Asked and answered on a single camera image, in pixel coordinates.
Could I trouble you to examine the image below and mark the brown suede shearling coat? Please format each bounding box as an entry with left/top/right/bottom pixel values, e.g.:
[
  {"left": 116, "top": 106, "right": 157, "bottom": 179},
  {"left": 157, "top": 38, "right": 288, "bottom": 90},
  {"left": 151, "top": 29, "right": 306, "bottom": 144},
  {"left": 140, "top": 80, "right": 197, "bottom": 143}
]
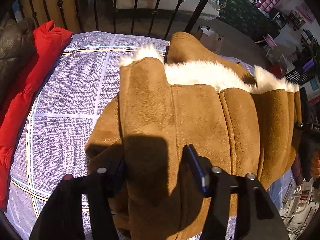
[{"left": 85, "top": 32, "right": 302, "bottom": 239}]

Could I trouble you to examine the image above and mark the person's right hand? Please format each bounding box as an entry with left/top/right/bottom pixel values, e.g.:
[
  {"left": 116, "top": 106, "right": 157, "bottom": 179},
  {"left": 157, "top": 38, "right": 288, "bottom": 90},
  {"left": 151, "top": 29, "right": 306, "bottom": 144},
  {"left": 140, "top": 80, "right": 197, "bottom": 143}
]
[{"left": 310, "top": 151, "right": 320, "bottom": 190}]

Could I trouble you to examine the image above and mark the maroon puffer jacket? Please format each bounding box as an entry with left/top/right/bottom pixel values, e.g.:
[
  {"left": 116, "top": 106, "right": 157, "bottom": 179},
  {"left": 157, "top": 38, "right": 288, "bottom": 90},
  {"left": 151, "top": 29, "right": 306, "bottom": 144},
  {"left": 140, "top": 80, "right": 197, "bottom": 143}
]
[{"left": 291, "top": 153, "right": 304, "bottom": 186}]

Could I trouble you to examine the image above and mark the pink round stool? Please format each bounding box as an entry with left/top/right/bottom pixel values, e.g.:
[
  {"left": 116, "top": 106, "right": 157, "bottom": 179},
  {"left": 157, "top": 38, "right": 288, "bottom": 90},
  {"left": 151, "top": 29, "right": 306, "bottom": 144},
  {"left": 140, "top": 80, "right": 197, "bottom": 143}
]
[{"left": 255, "top": 34, "right": 277, "bottom": 57}]

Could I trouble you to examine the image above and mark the purple plaid bed sheet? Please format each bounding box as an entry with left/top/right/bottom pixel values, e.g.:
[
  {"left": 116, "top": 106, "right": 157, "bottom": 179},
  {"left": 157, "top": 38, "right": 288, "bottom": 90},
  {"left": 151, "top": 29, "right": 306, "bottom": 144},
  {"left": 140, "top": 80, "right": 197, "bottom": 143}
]
[{"left": 4, "top": 31, "right": 295, "bottom": 240}]

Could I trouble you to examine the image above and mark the green patterned cabinet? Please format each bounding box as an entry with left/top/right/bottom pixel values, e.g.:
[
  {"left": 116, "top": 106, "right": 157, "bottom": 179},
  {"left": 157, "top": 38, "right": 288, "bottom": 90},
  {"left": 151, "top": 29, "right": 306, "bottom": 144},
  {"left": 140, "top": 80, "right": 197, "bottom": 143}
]
[{"left": 218, "top": 0, "right": 280, "bottom": 41}]

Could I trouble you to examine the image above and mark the red puffer jacket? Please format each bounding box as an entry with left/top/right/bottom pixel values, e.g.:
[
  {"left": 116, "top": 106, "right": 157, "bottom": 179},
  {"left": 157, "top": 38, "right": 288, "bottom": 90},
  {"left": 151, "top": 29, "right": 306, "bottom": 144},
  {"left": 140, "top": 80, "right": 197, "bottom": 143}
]
[{"left": 1, "top": 20, "right": 72, "bottom": 212}]

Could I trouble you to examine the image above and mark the dark grey puffer jacket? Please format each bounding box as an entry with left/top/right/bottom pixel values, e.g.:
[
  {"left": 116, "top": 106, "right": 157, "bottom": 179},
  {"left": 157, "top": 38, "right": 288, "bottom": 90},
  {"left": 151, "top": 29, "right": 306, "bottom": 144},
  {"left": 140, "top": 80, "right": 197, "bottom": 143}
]
[{"left": 1, "top": 17, "right": 36, "bottom": 101}]

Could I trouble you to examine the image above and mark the black iron bed frame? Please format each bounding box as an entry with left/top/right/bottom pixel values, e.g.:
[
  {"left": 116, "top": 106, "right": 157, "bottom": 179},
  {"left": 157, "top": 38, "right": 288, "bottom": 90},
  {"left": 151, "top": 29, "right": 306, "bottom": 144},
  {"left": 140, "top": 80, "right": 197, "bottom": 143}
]
[{"left": 9, "top": 0, "right": 220, "bottom": 40}]

